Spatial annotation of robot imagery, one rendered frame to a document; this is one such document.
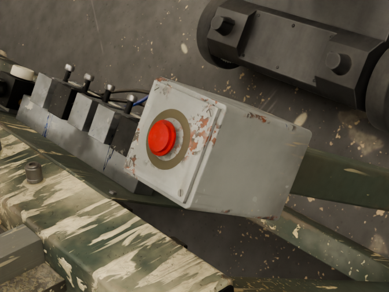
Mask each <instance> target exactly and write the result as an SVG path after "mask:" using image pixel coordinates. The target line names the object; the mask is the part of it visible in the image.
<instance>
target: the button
mask: <svg viewBox="0 0 389 292"><path fill-rule="evenodd" d="M175 140H176V131H175V127H174V125H173V124H172V123H171V122H170V121H167V120H160V121H157V122H156V123H155V124H154V125H153V126H152V128H151V130H150V132H149V136H148V144H149V149H150V150H151V152H152V153H153V154H155V155H157V156H165V155H167V154H168V153H169V152H170V151H171V150H172V148H173V146H174V144H175Z"/></svg>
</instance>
